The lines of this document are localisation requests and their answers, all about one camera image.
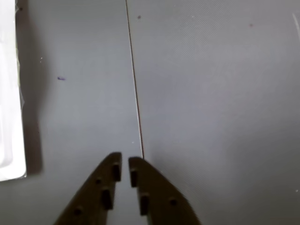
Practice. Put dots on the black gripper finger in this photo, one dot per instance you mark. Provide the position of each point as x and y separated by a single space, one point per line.
161 197
91 197

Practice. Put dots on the white packaged sandwich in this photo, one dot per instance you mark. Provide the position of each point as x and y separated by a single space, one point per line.
9 93

